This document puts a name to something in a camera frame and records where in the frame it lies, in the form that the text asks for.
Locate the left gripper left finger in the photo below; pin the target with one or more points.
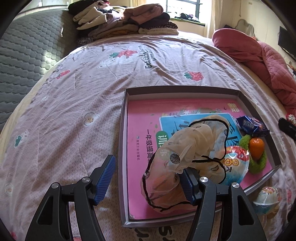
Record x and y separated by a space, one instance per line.
52 217

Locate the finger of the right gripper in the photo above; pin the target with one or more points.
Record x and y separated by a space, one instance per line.
288 128

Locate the red-blue egg toy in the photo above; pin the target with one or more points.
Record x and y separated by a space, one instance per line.
267 199

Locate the orange mandarin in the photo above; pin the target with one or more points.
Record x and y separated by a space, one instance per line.
256 148
165 189

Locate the blue Oreo cookie packet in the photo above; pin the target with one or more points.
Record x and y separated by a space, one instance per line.
252 126

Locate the green fuzzy scrunchie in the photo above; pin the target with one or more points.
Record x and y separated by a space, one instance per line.
255 167

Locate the blue-white egg toy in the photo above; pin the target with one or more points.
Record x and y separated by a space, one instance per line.
236 163

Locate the small colourful toy figure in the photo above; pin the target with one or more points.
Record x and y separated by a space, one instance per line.
291 118

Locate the grey cardboard tray box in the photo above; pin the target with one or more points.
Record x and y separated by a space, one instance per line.
141 115

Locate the orange mandarin in tray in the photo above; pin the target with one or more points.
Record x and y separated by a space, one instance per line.
165 189

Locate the pink quilted blanket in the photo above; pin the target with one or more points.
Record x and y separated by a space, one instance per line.
262 59

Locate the pink strawberry bedsheet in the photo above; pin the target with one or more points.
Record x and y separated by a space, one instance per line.
69 122

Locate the white heart-shaped chair back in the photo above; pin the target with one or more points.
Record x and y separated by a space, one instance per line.
245 27

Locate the beige right curtain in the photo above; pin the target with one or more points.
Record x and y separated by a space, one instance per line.
213 17

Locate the dark clothes on windowsill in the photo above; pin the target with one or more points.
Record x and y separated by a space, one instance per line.
184 16

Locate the pile of folded clothes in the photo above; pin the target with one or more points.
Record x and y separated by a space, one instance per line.
97 20

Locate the black wall television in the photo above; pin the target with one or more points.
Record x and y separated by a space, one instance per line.
286 42

